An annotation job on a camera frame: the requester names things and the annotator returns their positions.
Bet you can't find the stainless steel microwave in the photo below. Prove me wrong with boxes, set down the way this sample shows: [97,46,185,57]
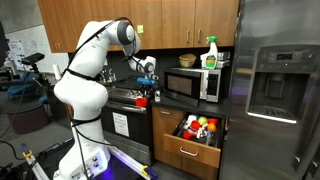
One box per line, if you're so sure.
[163,66,224,108]

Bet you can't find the blue wrist camera block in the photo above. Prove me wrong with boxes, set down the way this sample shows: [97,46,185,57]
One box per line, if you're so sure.
[136,77,156,86]

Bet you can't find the black camera on tripod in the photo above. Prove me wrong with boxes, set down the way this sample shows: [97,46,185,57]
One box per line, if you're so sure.
[20,52,46,88]

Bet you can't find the white green spray bottle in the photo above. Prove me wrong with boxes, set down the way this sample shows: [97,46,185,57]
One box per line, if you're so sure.
[200,35,220,70]

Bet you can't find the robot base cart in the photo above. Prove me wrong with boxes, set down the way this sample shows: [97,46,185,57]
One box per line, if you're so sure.
[19,139,159,180]

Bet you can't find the yellow green toy fruit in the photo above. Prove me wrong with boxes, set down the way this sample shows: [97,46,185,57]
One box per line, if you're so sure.
[197,115,208,126]

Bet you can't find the woven wicker basket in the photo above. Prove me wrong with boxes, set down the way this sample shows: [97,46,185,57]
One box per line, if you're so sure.
[178,53,198,69]

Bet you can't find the blue chair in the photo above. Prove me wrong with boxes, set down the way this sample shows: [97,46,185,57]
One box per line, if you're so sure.
[5,71,44,101]

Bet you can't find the round dark ottoman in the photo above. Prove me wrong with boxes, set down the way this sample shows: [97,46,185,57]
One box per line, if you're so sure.
[6,101,49,134]

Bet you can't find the red plastic cup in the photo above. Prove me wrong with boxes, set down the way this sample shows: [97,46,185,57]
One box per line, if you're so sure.
[189,120,202,132]

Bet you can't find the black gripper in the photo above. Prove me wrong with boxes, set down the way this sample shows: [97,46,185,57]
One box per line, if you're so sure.
[141,84,156,101]

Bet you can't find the white whiteboard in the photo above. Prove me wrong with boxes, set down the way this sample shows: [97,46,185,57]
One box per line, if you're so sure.
[6,24,69,74]

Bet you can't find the orange toy fruit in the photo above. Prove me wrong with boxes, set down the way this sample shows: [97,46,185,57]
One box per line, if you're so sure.
[206,122,217,133]

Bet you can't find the white plastic cup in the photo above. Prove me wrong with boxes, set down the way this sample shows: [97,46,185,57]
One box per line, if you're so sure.
[184,114,199,129]

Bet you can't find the small red measuring cup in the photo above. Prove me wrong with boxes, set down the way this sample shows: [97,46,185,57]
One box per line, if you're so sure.
[182,130,196,140]

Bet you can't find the stainless steel refrigerator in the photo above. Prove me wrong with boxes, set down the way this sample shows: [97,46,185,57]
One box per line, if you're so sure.
[218,0,320,180]

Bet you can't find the large orange measuring cup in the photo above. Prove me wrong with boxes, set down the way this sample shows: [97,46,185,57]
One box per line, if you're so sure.
[135,97,148,108]

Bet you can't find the white paper sign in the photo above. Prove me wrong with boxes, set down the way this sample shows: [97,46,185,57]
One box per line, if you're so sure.
[112,111,130,138]

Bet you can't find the silver white package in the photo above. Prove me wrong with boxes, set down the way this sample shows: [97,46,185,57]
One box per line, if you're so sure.
[217,51,232,69]

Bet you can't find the wooden wall cabinets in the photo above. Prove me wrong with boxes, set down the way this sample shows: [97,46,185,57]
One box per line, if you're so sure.
[37,0,240,54]

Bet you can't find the stainless steel gas stove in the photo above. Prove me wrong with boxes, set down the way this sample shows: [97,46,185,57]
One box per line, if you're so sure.
[99,74,164,166]

